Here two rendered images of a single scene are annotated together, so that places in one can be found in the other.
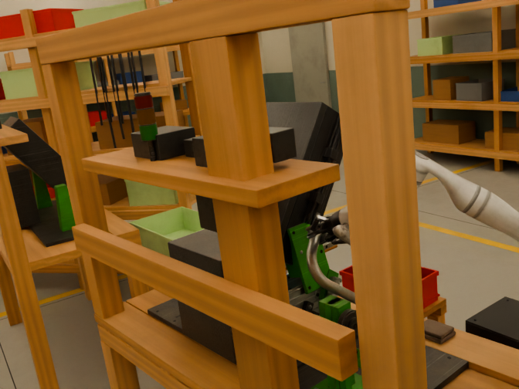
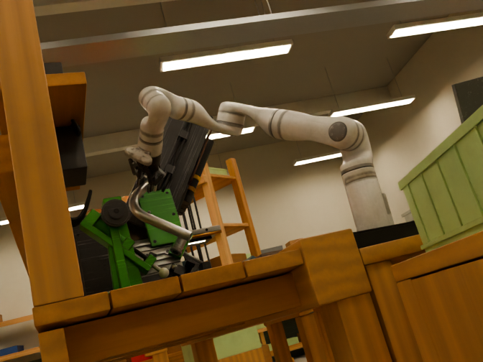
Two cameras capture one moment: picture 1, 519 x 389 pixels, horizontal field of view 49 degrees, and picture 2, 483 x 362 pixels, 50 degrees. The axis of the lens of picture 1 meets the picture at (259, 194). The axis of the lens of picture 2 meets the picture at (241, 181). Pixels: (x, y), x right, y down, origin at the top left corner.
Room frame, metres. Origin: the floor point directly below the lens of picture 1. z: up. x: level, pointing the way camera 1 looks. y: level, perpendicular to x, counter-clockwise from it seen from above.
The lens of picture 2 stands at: (0.12, -0.87, 0.74)
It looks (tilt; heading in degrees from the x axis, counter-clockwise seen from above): 16 degrees up; 16
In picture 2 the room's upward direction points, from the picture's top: 15 degrees counter-clockwise
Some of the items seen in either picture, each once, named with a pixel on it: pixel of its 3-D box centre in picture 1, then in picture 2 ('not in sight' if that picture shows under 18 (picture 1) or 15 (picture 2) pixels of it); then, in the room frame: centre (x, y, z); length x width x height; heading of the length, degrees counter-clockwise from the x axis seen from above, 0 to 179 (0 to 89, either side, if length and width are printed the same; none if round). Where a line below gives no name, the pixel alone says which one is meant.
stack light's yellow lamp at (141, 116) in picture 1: (146, 116); not in sight; (1.61, 0.29, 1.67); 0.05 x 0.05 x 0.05
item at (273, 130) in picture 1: (263, 143); (52, 85); (1.34, -0.03, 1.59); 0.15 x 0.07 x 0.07; 38
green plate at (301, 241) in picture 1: (303, 253); (159, 219); (1.68, -0.11, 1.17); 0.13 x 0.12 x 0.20; 38
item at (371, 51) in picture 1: (185, 224); (39, 189); (1.52, 0.22, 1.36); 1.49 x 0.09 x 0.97; 38
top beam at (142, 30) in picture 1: (154, 29); not in sight; (1.52, 0.22, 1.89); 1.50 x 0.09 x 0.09; 38
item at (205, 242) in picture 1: (223, 291); (101, 270); (1.70, 0.16, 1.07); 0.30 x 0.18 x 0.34; 38
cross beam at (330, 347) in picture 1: (172, 277); (23, 231); (1.48, 0.27, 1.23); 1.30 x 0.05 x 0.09; 38
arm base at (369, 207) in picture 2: not in sight; (366, 201); (1.55, -0.80, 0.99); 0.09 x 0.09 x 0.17; 33
